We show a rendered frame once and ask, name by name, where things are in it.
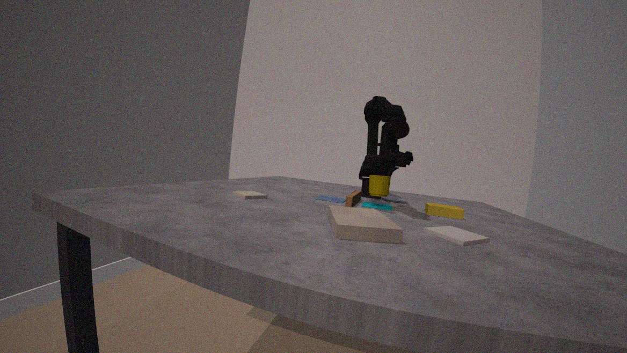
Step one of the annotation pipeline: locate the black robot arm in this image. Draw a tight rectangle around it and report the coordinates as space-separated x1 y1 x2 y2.
359 96 413 195

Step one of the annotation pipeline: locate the yellow rectangular block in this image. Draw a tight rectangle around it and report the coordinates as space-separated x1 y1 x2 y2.
425 203 464 219

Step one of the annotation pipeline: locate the orange wooden flat bar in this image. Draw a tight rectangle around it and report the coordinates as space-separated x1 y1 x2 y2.
345 190 362 208

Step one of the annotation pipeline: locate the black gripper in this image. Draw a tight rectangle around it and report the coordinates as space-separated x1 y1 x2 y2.
364 139 406 176

